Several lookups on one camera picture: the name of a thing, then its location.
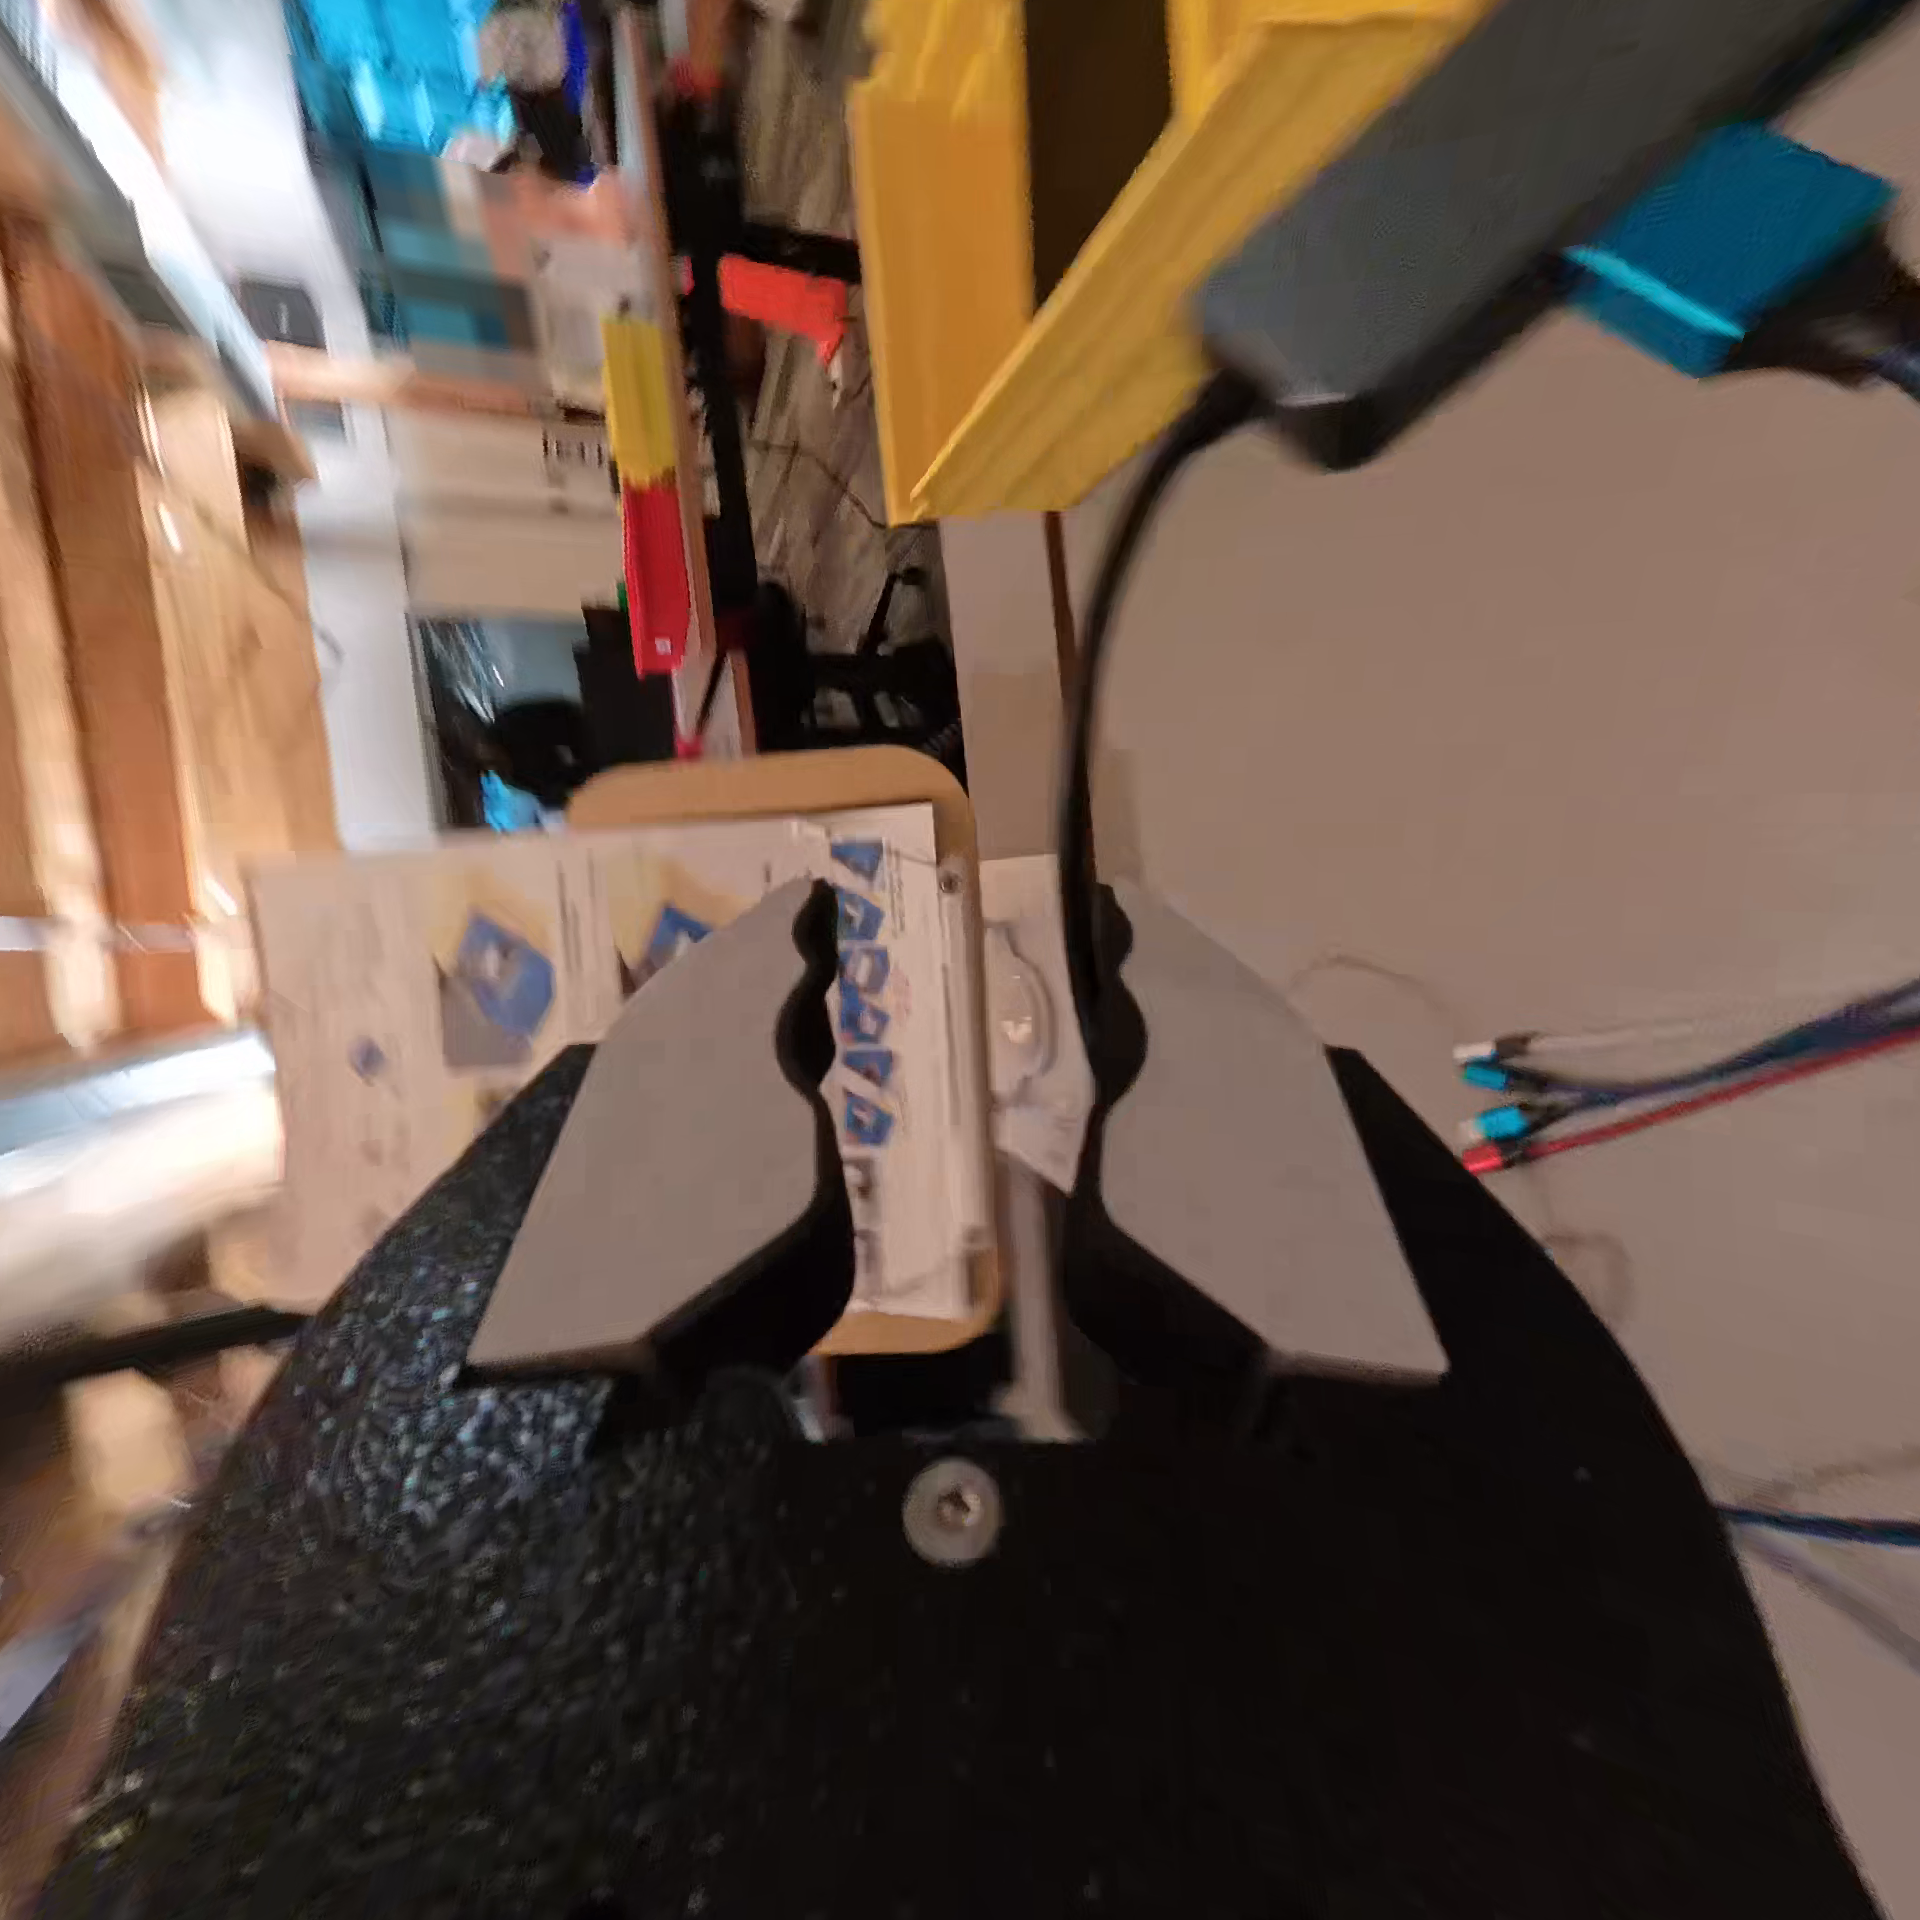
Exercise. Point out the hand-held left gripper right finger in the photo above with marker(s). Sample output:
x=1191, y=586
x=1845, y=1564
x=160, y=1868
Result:
x=1276, y=1187

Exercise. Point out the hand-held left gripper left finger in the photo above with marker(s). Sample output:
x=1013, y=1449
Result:
x=646, y=1187

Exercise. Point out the yellow plastic bin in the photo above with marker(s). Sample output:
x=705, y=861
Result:
x=1112, y=301

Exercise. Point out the illustrated instruction board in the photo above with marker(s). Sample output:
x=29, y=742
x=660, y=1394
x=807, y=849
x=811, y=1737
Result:
x=452, y=962

